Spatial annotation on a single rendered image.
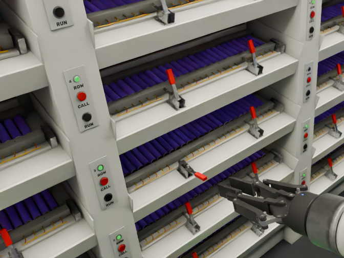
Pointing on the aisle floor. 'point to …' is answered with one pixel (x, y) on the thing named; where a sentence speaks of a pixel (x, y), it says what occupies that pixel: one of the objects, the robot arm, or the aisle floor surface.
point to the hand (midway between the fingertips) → (235, 189)
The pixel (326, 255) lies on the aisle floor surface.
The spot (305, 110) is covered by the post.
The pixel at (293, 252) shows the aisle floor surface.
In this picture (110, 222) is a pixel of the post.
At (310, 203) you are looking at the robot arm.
